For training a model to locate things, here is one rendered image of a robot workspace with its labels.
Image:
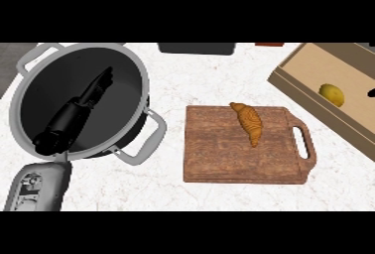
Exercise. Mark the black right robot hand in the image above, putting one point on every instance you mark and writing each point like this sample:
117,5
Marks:
373,93

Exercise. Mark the yellow lemon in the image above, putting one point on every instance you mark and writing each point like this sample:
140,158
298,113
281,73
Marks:
333,94

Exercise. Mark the cardboard box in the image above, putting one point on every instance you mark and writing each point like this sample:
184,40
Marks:
320,86

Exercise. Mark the brown wooden cutting board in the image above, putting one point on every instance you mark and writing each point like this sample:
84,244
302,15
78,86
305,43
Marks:
234,152

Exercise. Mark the red-brown object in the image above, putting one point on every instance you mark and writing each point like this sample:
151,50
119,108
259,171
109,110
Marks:
270,44

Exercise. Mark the golden brown croissant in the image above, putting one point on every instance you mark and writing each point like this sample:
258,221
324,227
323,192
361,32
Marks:
249,122

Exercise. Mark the dark grey appliance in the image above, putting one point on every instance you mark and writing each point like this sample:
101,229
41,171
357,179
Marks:
197,48

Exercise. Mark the grey steel pot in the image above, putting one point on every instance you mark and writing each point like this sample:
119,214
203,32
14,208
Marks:
84,99

